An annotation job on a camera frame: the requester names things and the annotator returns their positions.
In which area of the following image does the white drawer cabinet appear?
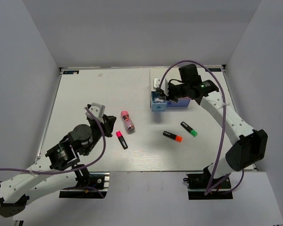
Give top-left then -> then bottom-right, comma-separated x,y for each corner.
149,67 -> 182,96

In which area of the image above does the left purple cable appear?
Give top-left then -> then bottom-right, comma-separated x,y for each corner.
0,107 -> 107,202

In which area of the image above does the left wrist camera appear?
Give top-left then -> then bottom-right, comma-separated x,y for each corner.
87,103 -> 105,118

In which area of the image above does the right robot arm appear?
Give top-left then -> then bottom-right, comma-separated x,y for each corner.
166,61 -> 268,188

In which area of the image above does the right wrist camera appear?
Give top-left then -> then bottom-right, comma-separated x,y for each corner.
152,78 -> 168,96

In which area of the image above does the pink cap marker bottle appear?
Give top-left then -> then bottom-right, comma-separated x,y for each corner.
121,111 -> 135,133

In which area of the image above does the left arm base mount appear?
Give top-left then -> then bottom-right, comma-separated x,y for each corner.
59,172 -> 110,199

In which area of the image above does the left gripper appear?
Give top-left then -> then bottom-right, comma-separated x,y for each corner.
83,114 -> 117,155

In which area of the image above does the blue small drawer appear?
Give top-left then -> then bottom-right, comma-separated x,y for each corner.
150,91 -> 166,112

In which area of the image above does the purple cable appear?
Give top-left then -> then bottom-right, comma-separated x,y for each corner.
159,60 -> 245,196
0,107 -> 107,202

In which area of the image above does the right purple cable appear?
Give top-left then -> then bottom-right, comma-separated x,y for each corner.
159,60 -> 245,196

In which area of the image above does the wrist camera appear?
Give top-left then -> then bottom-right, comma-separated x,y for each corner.
87,103 -> 105,118
152,78 -> 168,96

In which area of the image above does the orange highlighter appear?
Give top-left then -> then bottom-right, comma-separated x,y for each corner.
163,131 -> 183,143

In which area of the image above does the green highlighter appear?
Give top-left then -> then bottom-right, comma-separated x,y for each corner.
180,121 -> 198,137

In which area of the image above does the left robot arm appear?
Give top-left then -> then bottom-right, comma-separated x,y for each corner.
0,113 -> 117,218

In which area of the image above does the pink highlighter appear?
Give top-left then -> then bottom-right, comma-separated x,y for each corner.
116,131 -> 128,150

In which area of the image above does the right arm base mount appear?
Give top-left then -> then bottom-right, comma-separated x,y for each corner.
183,172 -> 233,200

